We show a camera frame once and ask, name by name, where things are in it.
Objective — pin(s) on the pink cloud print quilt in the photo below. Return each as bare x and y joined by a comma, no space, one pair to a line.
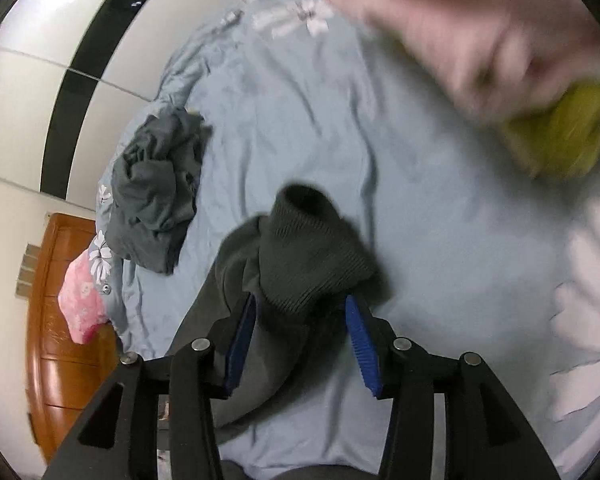
82,305

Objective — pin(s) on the grey crumpled garment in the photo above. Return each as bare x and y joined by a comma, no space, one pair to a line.
155,195

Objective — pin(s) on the white wardrobe with black stripe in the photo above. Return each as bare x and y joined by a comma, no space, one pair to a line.
40,20

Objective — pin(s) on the wooden headboard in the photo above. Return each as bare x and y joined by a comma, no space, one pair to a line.
55,360

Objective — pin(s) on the person's left forearm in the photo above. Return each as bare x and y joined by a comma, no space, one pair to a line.
565,135

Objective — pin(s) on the dark green sweater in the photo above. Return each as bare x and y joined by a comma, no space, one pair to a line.
305,250

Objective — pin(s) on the blue floral duvet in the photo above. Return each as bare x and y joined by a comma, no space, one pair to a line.
102,255

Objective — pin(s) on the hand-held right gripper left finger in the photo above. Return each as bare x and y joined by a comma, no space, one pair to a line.
240,347

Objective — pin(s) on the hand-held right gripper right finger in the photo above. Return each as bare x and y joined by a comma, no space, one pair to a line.
362,347

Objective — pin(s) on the blue floral bedsheet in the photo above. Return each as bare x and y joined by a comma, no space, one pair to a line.
305,110

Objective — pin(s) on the person's left hand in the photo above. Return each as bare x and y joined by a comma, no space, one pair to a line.
480,35

